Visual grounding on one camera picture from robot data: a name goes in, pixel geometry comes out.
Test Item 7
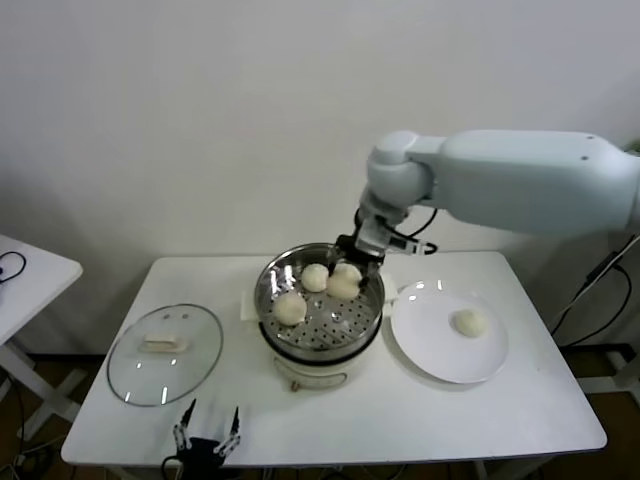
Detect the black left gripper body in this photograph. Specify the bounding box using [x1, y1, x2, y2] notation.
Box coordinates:
[178, 436, 225, 480]

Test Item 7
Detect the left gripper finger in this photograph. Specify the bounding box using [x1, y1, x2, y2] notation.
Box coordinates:
[171, 398, 198, 450]
[213, 405, 243, 454]

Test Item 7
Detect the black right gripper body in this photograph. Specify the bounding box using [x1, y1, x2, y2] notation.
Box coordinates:
[333, 233, 387, 267]

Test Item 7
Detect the white steamed baozi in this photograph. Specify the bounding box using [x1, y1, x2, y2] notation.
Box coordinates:
[452, 308, 490, 339]
[272, 292, 308, 328]
[300, 263, 331, 293]
[326, 263, 364, 301]

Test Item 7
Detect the glass lid with cream handle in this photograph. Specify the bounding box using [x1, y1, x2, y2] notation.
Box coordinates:
[106, 302, 224, 409]

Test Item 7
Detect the stainless steel steamer basket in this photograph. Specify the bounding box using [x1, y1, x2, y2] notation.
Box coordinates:
[240, 242, 399, 352]

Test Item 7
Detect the white round plate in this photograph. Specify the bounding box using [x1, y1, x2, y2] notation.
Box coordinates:
[387, 279, 510, 385]

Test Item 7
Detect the cream electric cooker base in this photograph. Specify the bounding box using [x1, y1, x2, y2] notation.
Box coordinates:
[259, 319, 384, 394]

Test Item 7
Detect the white side table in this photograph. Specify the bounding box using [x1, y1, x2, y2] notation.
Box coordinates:
[0, 234, 84, 437]

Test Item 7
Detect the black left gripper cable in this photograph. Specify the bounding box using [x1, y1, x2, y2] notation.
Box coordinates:
[159, 453, 185, 480]

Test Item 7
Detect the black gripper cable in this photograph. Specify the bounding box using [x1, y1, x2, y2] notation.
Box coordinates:
[398, 206, 440, 240]
[159, 453, 185, 480]

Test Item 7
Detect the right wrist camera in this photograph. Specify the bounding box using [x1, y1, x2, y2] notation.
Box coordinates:
[387, 236, 439, 257]

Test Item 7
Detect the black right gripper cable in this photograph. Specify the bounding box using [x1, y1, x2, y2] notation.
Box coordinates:
[398, 206, 440, 240]

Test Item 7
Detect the black power cable with adapter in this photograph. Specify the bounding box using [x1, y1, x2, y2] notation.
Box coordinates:
[549, 248, 633, 349]

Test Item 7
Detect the black cable on side table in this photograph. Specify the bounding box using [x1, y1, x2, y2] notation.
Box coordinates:
[0, 251, 28, 287]

